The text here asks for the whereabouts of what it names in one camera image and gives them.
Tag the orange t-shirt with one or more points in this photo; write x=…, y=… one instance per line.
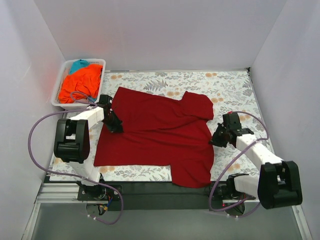
x=85, y=82

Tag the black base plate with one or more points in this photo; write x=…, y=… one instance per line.
x=159, y=195

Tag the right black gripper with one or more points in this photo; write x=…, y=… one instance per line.
x=219, y=137

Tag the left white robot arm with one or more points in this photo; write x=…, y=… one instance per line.
x=72, y=143

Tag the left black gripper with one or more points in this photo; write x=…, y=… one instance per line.
x=114, y=122

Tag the teal t-shirt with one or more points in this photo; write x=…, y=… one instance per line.
x=77, y=65

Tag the aluminium frame rail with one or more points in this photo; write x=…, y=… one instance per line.
x=60, y=192

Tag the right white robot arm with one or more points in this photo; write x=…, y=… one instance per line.
x=278, y=184

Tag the dark red t-shirt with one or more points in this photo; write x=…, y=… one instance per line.
x=161, y=131

